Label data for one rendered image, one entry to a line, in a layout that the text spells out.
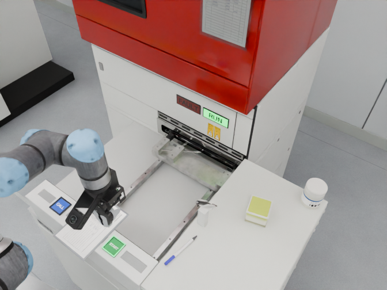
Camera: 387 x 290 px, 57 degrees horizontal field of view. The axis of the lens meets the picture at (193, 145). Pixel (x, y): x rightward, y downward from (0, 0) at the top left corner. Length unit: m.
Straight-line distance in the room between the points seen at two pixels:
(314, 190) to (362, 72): 1.64
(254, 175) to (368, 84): 1.62
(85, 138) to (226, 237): 0.61
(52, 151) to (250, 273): 0.69
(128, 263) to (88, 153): 0.49
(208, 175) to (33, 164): 0.82
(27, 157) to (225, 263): 0.68
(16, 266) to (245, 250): 0.69
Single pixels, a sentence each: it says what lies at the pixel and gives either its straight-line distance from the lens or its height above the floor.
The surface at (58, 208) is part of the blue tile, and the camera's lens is 1.36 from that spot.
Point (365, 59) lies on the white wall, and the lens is 2.74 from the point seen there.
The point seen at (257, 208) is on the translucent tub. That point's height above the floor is 1.03.
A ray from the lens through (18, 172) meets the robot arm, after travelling 0.78.
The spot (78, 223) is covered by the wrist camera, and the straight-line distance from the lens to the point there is 0.98.
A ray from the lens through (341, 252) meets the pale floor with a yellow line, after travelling 2.44.
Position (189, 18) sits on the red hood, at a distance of 1.15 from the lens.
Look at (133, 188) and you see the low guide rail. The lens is 1.48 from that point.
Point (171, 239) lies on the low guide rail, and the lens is 1.35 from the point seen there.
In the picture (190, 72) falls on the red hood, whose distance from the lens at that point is 1.25.
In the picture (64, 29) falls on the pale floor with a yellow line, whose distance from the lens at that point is 4.34.
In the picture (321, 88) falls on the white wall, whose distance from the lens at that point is 2.96.
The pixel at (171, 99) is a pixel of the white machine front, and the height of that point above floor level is 1.08.
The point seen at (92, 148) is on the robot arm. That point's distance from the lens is 0.82.
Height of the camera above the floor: 2.04
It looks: 48 degrees down
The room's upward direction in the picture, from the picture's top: 1 degrees clockwise
